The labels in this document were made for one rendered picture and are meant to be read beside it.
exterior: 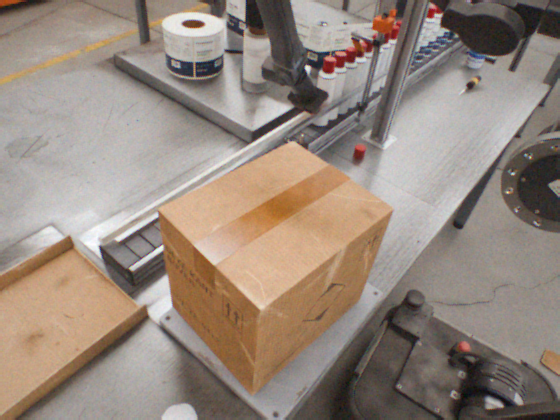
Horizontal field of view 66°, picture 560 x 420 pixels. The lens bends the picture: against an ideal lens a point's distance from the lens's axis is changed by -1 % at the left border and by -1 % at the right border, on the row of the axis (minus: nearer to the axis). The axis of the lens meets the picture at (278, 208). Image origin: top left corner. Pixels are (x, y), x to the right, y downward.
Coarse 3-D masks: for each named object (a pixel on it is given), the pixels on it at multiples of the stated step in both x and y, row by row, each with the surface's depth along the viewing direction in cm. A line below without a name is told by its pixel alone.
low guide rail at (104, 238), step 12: (300, 120) 128; (276, 132) 121; (252, 144) 115; (264, 144) 119; (240, 156) 112; (216, 168) 107; (192, 180) 103; (204, 180) 105; (180, 192) 100; (156, 204) 96; (132, 216) 93; (144, 216) 94; (120, 228) 90; (108, 240) 89
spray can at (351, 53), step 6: (348, 48) 124; (354, 48) 124; (348, 54) 124; (354, 54) 123; (348, 60) 125; (354, 60) 125; (348, 66) 125; (354, 66) 125; (348, 72) 126; (354, 72) 127; (348, 78) 127; (354, 78) 129; (348, 84) 129; (348, 90) 130; (342, 96) 132; (348, 102) 134; (342, 108) 134; (342, 114) 136
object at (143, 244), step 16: (448, 48) 183; (416, 64) 168; (352, 112) 138; (304, 128) 129; (320, 128) 130; (112, 240) 92; (144, 240) 93; (160, 240) 93; (112, 256) 89; (128, 256) 89; (144, 256) 90
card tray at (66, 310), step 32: (32, 256) 88; (64, 256) 94; (0, 288) 86; (32, 288) 87; (64, 288) 88; (96, 288) 88; (0, 320) 82; (32, 320) 82; (64, 320) 83; (96, 320) 83; (128, 320) 81; (0, 352) 77; (32, 352) 78; (64, 352) 78; (96, 352) 78; (0, 384) 73; (32, 384) 74; (0, 416) 67
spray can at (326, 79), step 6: (324, 60) 118; (330, 60) 117; (324, 66) 118; (330, 66) 118; (318, 72) 121; (324, 72) 119; (330, 72) 119; (318, 78) 121; (324, 78) 119; (330, 78) 119; (318, 84) 122; (324, 84) 121; (330, 84) 121; (324, 90) 122; (330, 90) 122; (330, 96) 124; (324, 102) 124; (330, 102) 125; (318, 120) 129; (324, 120) 129; (318, 126) 130; (324, 126) 130
